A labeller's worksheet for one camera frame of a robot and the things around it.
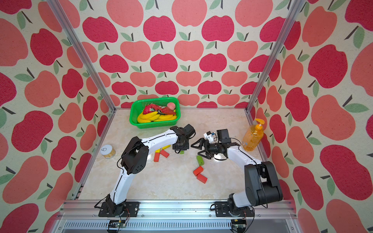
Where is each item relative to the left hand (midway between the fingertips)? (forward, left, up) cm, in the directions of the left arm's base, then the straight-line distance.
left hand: (185, 151), depth 95 cm
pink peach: (+38, +11, +6) cm, 40 cm away
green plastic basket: (+38, +39, +5) cm, 54 cm away
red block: (-2, +14, 0) cm, 14 cm away
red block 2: (-13, -7, 0) cm, 15 cm away
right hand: (-6, -6, +9) cm, 12 cm away
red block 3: (-18, -10, 0) cm, 20 cm away
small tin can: (-2, +49, +3) cm, 49 cm away
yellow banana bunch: (+24, +23, +8) cm, 34 cm away
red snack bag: (+31, +25, +9) cm, 41 cm away
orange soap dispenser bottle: (+2, -39, +16) cm, 42 cm away
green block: (-6, -9, 0) cm, 11 cm away
